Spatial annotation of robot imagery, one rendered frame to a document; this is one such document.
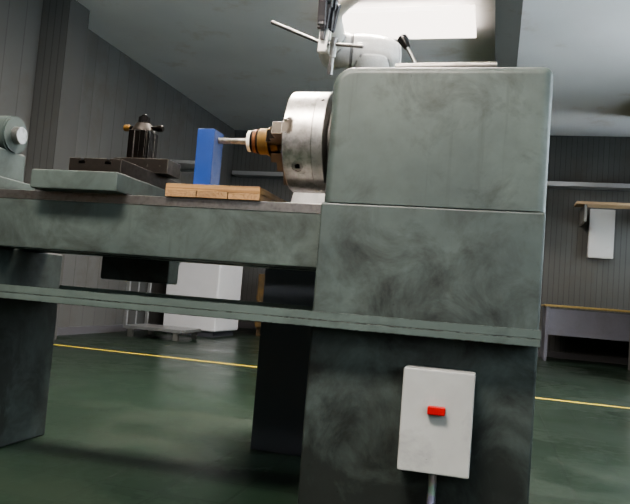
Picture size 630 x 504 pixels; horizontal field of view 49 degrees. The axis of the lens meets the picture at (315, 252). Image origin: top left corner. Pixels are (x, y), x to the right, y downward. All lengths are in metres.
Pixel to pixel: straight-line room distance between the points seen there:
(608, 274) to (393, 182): 8.39
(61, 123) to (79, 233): 4.44
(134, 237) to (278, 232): 0.46
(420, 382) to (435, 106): 0.74
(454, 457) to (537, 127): 0.87
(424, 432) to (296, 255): 0.61
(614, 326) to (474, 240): 7.58
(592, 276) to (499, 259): 8.30
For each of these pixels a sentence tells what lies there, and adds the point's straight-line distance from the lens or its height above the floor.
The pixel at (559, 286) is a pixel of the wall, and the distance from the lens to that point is 10.08.
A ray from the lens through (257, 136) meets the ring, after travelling 2.20.
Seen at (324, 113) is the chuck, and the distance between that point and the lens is 2.05.
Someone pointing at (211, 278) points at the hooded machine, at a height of 0.69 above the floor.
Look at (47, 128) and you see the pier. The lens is 6.67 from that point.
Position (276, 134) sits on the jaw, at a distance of 2.09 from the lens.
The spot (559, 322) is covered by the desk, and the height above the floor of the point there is 0.50.
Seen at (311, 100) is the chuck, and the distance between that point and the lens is 2.10.
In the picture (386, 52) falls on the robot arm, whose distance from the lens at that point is 2.72.
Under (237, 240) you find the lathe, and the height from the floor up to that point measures 0.75.
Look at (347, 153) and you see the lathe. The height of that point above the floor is 1.00.
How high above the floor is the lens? 0.61
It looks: 4 degrees up
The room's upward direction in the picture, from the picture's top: 5 degrees clockwise
